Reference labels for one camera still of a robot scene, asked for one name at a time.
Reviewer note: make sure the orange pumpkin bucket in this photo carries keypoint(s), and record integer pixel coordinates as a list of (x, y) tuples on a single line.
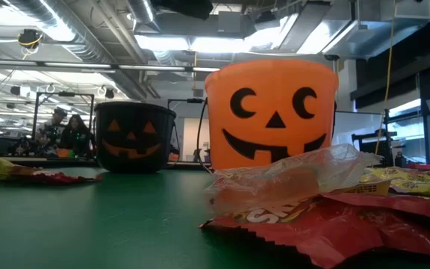
[(274, 82)]

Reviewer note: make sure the clear gummy candy bag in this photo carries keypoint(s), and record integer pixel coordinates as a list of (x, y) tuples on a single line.
[(274, 183)]

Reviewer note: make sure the long tube ceiling light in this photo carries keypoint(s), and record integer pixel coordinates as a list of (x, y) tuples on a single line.
[(151, 68)]

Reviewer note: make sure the black pumpkin bucket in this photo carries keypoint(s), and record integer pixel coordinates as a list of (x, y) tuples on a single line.
[(134, 112)]

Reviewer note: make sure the person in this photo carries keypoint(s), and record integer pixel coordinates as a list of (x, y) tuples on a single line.
[(76, 136), (52, 129)]

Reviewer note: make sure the small orange bucket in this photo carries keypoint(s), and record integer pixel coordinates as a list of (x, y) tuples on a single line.
[(65, 152)]

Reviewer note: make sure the white board panel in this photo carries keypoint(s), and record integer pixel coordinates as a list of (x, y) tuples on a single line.
[(353, 125)]

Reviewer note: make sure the green table mat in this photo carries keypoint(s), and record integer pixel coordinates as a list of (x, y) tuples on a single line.
[(88, 224)]

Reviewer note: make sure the round silver air duct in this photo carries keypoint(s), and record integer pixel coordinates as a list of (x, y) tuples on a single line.
[(142, 11)]

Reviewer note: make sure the black metal rig frame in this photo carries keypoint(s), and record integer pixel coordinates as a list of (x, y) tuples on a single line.
[(194, 100), (65, 94)]

